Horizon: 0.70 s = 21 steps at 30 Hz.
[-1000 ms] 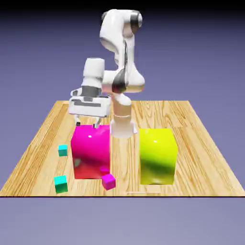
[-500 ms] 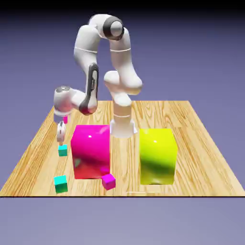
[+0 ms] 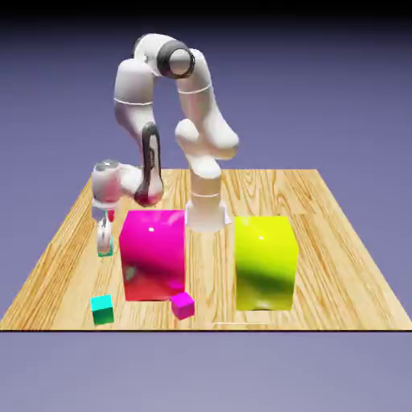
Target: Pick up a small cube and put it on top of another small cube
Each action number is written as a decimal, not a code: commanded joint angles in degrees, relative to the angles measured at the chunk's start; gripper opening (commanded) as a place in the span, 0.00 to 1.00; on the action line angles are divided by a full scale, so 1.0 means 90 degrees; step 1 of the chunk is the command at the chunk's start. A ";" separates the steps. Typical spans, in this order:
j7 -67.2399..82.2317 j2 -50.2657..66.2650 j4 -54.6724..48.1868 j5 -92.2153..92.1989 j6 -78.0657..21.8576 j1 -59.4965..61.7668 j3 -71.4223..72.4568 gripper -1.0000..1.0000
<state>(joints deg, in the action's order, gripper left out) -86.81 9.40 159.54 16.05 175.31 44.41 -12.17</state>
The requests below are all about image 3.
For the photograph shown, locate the large magenta box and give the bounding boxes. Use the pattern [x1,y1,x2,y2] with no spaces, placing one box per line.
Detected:
[118,208,187,303]

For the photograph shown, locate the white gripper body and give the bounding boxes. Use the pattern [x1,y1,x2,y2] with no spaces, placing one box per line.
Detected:
[97,216,113,254]

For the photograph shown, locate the small magenta cube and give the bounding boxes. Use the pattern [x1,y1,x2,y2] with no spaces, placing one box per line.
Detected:
[170,291,196,321]

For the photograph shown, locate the small teal cube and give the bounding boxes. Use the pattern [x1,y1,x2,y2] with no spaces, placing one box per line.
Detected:
[97,236,114,258]
[89,294,115,326]

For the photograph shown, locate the large yellow box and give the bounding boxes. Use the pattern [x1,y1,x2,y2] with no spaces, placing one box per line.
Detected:
[233,215,299,312]

